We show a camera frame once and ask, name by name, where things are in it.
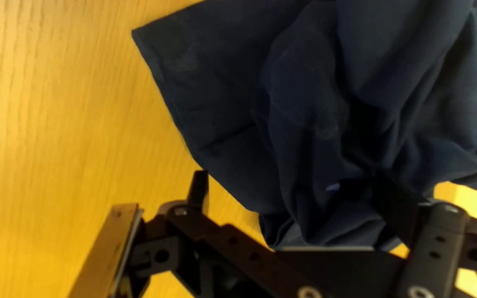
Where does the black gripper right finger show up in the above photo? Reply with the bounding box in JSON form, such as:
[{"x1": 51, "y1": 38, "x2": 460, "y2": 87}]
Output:
[{"x1": 372, "y1": 170, "x2": 437, "y2": 249}]

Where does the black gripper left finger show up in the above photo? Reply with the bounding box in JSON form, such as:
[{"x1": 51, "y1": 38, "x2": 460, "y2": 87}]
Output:
[{"x1": 67, "y1": 201, "x2": 144, "y2": 298}]

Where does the dark blue cloth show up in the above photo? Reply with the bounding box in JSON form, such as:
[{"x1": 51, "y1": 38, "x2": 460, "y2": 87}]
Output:
[{"x1": 130, "y1": 0, "x2": 477, "y2": 251}]

